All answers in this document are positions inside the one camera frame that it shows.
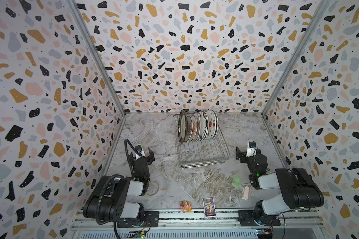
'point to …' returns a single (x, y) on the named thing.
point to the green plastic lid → (237, 180)
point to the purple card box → (209, 207)
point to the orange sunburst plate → (195, 128)
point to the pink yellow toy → (185, 206)
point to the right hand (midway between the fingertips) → (244, 143)
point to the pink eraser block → (245, 192)
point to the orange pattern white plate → (203, 125)
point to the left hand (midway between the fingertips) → (140, 148)
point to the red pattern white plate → (202, 125)
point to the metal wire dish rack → (201, 153)
